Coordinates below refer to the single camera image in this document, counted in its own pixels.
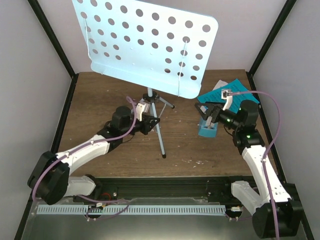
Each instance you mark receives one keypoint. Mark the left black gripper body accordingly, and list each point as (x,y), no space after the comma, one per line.
(145,129)

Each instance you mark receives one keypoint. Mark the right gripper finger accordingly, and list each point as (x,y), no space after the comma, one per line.
(210,104)
(202,109)

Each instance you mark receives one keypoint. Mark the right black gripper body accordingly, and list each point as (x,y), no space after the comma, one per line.
(215,118)

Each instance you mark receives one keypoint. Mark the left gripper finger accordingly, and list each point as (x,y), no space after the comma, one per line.
(152,124)
(146,117)

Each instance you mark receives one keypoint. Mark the blue sheet music page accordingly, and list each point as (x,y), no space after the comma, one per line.
(235,86)

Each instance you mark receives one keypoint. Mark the blue metronome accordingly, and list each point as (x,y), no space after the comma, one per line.
(204,131)

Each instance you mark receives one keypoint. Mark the white sheet music page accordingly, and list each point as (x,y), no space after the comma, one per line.
(220,84)

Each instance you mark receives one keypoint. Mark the light blue music stand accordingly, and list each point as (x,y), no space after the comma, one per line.
(158,47)

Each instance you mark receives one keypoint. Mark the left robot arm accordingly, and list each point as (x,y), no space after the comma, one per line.
(51,178)

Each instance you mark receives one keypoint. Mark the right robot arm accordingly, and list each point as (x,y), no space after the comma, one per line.
(274,212)

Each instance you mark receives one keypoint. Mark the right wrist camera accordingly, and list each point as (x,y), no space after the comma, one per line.
(226,94)

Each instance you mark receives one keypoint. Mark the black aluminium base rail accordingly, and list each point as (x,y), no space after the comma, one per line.
(211,188)

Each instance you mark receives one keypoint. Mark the light blue slotted cable duct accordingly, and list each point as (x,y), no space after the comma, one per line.
(202,210)

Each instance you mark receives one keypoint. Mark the right black frame post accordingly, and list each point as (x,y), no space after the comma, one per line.
(280,20)

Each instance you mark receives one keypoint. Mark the black frame post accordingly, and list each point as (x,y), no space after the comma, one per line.
(280,20)
(44,22)

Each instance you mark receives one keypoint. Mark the left black frame post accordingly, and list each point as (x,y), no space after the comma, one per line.
(44,22)

